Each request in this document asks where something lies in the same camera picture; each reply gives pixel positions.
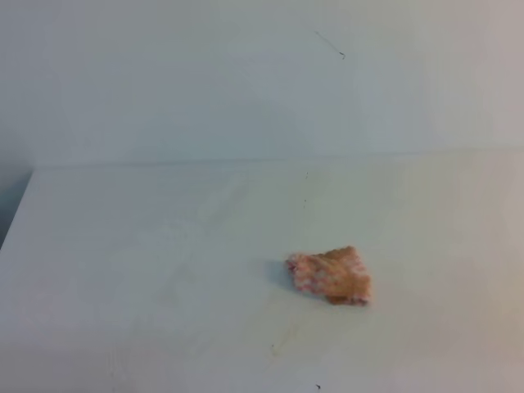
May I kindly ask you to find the pink stained rag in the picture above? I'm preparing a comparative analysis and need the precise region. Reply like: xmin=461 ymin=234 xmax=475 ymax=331
xmin=286 ymin=246 xmax=372 ymax=306

